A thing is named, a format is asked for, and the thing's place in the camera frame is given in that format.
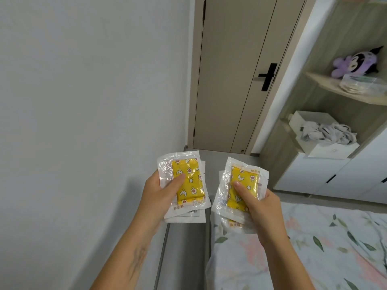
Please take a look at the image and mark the person's left hand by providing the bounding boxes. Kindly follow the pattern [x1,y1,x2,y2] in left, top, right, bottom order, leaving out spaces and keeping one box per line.
[133,170,187,238]

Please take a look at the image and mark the person's right hand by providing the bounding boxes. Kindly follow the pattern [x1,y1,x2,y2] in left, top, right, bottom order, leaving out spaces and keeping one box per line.
[233,181,285,244]

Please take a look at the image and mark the white box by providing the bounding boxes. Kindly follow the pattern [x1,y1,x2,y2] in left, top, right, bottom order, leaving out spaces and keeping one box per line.
[288,110,360,160]

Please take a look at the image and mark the clear plastic container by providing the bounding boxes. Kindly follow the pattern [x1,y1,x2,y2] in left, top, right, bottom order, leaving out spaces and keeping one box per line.
[339,74,387,95]

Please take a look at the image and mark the wooden shelf unit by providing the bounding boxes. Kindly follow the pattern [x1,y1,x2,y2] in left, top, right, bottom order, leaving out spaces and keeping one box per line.
[260,0,387,157]

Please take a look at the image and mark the person's left forearm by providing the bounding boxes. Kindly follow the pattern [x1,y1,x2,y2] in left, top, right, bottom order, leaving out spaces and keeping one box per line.
[90,223,153,290]

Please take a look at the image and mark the person's right forearm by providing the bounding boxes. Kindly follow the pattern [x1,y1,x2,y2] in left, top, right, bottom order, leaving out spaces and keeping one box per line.
[260,229,316,290]

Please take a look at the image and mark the floral bed sheet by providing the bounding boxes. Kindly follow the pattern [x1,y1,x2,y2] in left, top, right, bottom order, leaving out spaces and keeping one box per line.
[205,202,387,290]

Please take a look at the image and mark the gray crumpled clothes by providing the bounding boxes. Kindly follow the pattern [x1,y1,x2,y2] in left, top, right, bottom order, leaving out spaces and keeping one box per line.
[299,121,357,145]

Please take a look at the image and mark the beige door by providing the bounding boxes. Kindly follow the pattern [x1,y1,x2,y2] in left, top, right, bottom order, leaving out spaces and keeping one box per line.
[187,0,318,156]
[193,0,308,154]

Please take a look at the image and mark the purple plush toy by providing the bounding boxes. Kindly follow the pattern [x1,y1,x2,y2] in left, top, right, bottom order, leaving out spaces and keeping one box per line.
[331,46,384,78]

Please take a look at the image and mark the black door handle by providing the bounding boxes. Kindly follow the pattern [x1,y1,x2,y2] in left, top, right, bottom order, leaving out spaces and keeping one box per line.
[258,63,278,91]

